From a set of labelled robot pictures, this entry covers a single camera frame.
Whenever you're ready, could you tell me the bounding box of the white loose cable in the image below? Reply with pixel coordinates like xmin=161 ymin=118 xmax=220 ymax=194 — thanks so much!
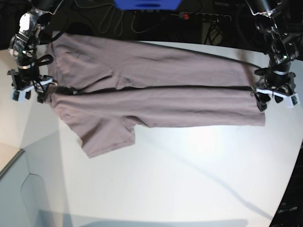
xmin=98 ymin=9 xmax=166 ymax=34

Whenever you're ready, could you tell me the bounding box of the black keyboard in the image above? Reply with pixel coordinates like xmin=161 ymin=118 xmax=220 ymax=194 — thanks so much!
xmin=270 ymin=149 xmax=303 ymax=227

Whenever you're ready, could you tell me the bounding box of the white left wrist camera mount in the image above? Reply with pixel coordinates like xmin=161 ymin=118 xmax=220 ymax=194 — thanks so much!
xmin=254 ymin=86 xmax=301 ymax=108

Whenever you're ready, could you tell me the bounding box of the mauve grey t-shirt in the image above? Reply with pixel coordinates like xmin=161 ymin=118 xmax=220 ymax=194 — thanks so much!
xmin=47 ymin=34 xmax=265 ymax=158

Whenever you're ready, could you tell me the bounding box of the black power strip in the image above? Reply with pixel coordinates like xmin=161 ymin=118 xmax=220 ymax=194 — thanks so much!
xmin=177 ymin=12 xmax=232 ymax=23

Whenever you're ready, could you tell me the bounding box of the blue plastic box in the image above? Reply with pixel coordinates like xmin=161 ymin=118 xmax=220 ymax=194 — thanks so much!
xmin=114 ymin=0 xmax=182 ymax=10

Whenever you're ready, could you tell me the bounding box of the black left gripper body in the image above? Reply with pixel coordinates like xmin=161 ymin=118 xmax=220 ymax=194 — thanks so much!
xmin=254 ymin=68 xmax=296 ymax=91

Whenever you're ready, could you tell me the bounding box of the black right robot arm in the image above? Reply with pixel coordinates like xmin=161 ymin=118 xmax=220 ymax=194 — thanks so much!
xmin=7 ymin=0 xmax=71 ymax=103

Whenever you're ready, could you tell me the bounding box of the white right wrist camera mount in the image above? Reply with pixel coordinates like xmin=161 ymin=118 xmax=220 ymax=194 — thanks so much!
xmin=10 ymin=75 xmax=58 ymax=102

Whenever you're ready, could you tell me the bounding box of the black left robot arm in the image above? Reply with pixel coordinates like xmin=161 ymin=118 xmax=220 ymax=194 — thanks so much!
xmin=235 ymin=0 xmax=300 ymax=112

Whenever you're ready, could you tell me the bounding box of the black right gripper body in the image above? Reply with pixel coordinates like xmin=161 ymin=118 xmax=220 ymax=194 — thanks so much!
xmin=7 ymin=66 xmax=44 ymax=90

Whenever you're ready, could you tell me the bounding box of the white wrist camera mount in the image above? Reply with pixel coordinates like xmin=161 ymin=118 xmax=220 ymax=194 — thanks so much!
xmin=10 ymin=75 xmax=58 ymax=102
xmin=254 ymin=86 xmax=301 ymax=108

